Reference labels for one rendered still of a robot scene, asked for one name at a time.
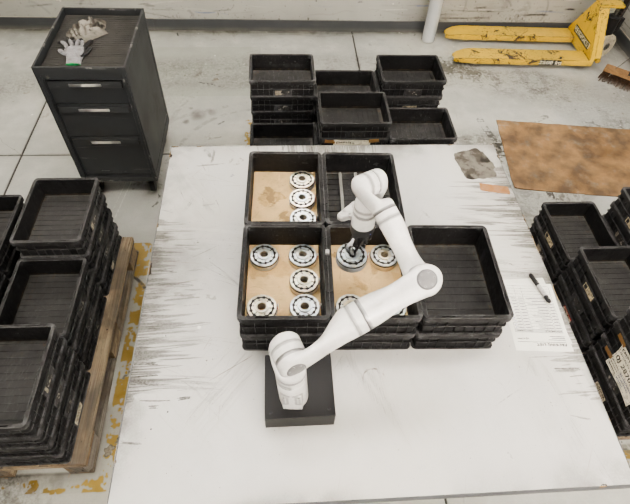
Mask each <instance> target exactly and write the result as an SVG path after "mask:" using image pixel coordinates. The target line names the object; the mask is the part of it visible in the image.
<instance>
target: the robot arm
mask: <svg viewBox="0 0 630 504"><path fill-rule="evenodd" d="M387 187H388V178H387V175H386V173H385V172H384V171H383V170H381V169H378V168H376V169H372V170H370V171H367V172H365V173H362V174H360V175H357V176H355V177H354V178H353V179H352V182H351V188H352V191H353V193H354V195H355V196H356V199H355V201H353V202H351V203H350V204H349V205H348V206H347V207H345V208H344V209H343V210H342V211H341V212H339V213H338V215H337V219H338V220H339V221H346V220H351V224H350V231H351V234H352V237H351V241H350V242H349V243H345V245H344V246H345V250H346V252H347V253H349V254H350V257H355V256H356V255H357V251H358V249H359V248H360V247H361V246H362V247H363V248H364V249H365V248H366V244H367V243H368V240H371V238H372V235H373V233H374V231H375V228H376V226H375V221H376V222H377V224H378V226H379V228H380V230H381V231H382V233H383V235H384V237H385V238H386V240H387V242H388V244H389V245H390V247H391V249H392V251H393V253H394V255H395V257H396V259H397V262H398V264H399V266H400V269H401V272H402V275H403V276H402V277H401V278H399V279H398V280H396V281H395V282H393V283H392V284H390V285H388V286H386V287H384V288H381V289H379V290H376V291H374V292H371V293H369V294H367V295H364V296H362V297H360V298H358V299H356V300H354V301H352V302H351V303H349V304H347V305H345V306H343V307H342V308H340V309H339V310H338V311H337V312H336V313H335V315H334V316H333V318H332V319H331V321H330V323H329V324H328V326H327V328H326V330H325V331H324V333H323V334H322V336H321V337H320V338H319V339H318V340H317V341H316V342H315V343H313V344H312V345H311V346H309V347H308V348H306V349H305V347H304V345H303V343H302V341H301V339H300V337H299V335H298V334H296V333H295V332H292V331H285V332H282V333H279V334H278V335H276V336H275V337H274V338H273V339H272V340H271V342H270V344H269V348H268V350H269V355H270V359H271V364H272V367H273V369H274V372H275V376H276V382H277V387H278V393H279V398H280V401H281V403H282V405H283V409H298V410H302V409H303V406H304V404H305V403H306V402H307V399H308V385H307V372H306V369H307V368H308V367H310V366H311V365H313V364H314V363H316V362H317V361H319V360H320V359H321V358H323V357H324V356H326V355H327V354H329V353H331V352H332V351H334V350H335V349H337V348H339V347H341V346H342V345H344V344H346V343H348V342H350V341H352V340H354V339H355V338H357V337H359V336H361V335H363V334H365V333H367V332H368V331H370V330H372V329H373V328H375V327H377V326H378V325H380V324H381V323H383V322H384V321H386V320H387V319H389V318H390V317H391V316H393V315H394V314H395V313H397V312H398V311H400V310H401V309H403V308H405V307H407V306H409V305H411V304H413V303H415V302H417V301H420V300H422V299H425V298H427V297H431V296H433V295H435V294H436V293H437V292H438V291H439V290H440V288H441V286H442V282H443V276H442V273H441V271H440V270H439V269H438V268H437V267H436V266H434V265H431V264H425V263H424V261H423V260H422V259H421V257H420V256H419V254H418V253H417V251H416V249H415V247H414V245H413V243H412V240H411V238H410V235H409V232H408V229H407V227H406V224H405V222H404V220H403V218H402V216H401V214H400V212H399V210H398V209H397V207H396V205H395V203H394V201H393V200H392V199H391V198H384V199H382V198H383V196H384V194H385V192H386V190H387ZM354 248H355V249H354Z"/></svg>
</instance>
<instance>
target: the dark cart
mask: <svg viewBox="0 0 630 504"><path fill-rule="evenodd" d="M88 16H89V17H92V18H93V20H94V19H102V20H105V21H106V28H105V29H104V30H105V31H106V32H107V33H108V34H106V35H103V36H100V37H98V38H95V39H93V42H91V43H90V44H89V47H92V51H91V52H90V53H89V54H87V55H86V56H84V58H83V59H82V62H81V65H78V66H67V65H66V57H65V56H63V55H61V54H60V53H59V52H58V48H62V49H63V51H64V49H65V48H64V45H63V44H58V43H57V42H58V41H65V42H66V43H67V44H68V46H70V44H69V42H67V41H66V39H70V38H69V37H67V36H66V33H67V31H69V28H71V29H72V26H73V24H76V25H78V22H79V21H80V20H85V19H88ZM31 69H32V71H33V73H34V75H35V77H36V80H37V82H38V84H39V86H40V88H41V91H42V93H43V95H44V97H45V100H46V102H47V104H48V106H49V108H50V111H51V113H52V115H53V117H54V119H55V122H56V124H57V126H58V128H59V130H60V133H61V135H62V137H63V139H64V141H65V144H66V146H67V148H68V150H69V152H70V155H71V157H72V159H73V161H74V164H75V166H76V168H77V170H78V172H79V175H80V177H81V178H86V177H96V178H98V180H99V187H100V188H101V191H103V190H104V182H123V181H149V182H148V183H149V185H150V189H151V191H156V190H157V182H156V181H158V177H159V173H160V167H161V162H162V157H163V152H164V147H165V143H166V136H167V131H168V126H169V116H168V112H167V107H166V103H165V99H164V94H163V90H162V86H161V81H160V77H159V73H158V68H157V64H156V60H155V56H154V51H153V47H152V43H151V38H150V34H149V30H148V25H147V21H146V17H145V12H144V8H85V7H62V8H61V10H60V12H59V14H58V16H57V18H56V20H55V22H54V24H53V26H52V27H51V29H50V31H49V33H48V35H47V37H46V39H45V41H44V43H43V45H42V47H41V49H40V51H39V53H38V55H37V56H36V58H35V60H34V62H33V64H32V66H31Z"/></svg>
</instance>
